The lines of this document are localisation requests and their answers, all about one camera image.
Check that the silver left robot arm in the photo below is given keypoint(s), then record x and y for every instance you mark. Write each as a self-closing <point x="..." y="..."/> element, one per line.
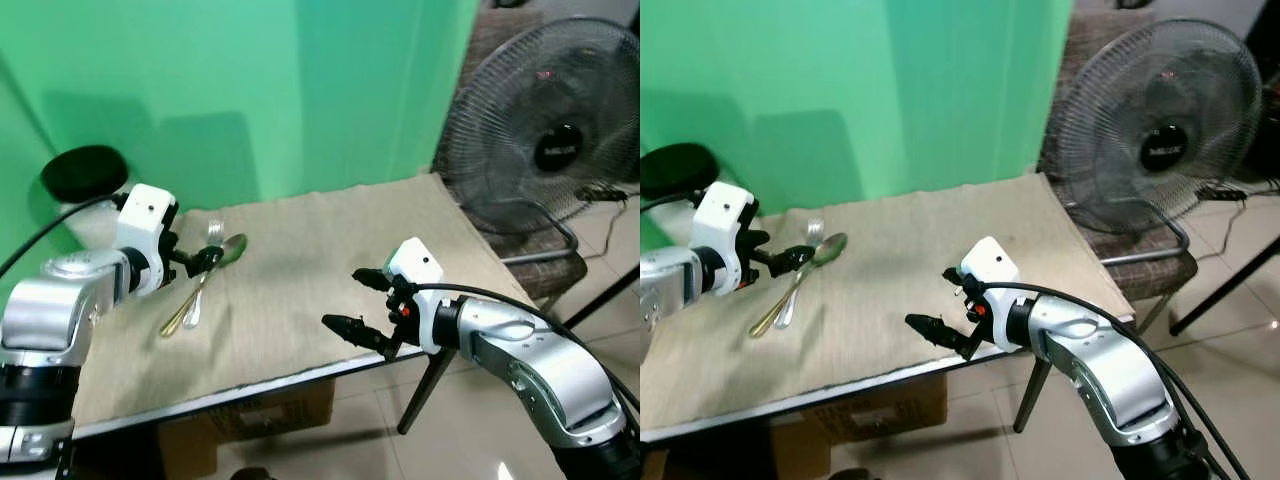
<point x="665" y="280"/>
<point x="45" y="310"/>

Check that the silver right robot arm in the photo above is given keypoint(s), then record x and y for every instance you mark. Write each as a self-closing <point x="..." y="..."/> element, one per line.
<point x="530" y="365"/>
<point x="1110" y="365"/>

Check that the silver metal fork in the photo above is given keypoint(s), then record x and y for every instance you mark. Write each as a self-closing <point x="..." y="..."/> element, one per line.
<point x="214" y="232"/>
<point x="814" y="231"/>

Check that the beige woven tablecloth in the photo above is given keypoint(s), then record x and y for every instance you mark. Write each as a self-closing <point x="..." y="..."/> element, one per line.
<point x="300" y="260"/>
<point x="890" y="270"/>

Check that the black table leg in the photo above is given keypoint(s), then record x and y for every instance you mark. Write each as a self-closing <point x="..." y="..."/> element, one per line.
<point x="1030" y="398"/>
<point x="422" y="395"/>

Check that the brown cardboard box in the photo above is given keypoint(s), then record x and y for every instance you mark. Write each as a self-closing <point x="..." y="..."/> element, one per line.
<point x="880" y="405"/>
<point x="270" y="410"/>

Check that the black round cushion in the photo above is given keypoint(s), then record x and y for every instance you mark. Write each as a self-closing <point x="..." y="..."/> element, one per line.
<point x="85" y="172"/>
<point x="675" y="168"/>

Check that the black slanted metal bar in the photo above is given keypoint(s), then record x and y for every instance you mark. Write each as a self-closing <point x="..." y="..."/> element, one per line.
<point x="1225" y="285"/>
<point x="600" y="298"/>

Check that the black floor fan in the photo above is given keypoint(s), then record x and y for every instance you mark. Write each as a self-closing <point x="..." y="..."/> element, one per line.
<point x="558" y="150"/>
<point x="1163" y="150"/>

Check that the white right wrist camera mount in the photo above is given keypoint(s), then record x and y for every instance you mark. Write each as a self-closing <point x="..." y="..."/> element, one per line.
<point x="415" y="262"/>
<point x="990" y="262"/>

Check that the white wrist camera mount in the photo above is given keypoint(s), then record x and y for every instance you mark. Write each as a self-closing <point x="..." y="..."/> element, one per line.
<point x="415" y="262"/>
<point x="145" y="215"/>
<point x="722" y="212"/>
<point x="990" y="262"/>

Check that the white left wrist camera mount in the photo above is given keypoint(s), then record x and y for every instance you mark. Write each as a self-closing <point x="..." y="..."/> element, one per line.
<point x="722" y="212"/>
<point x="145" y="215"/>

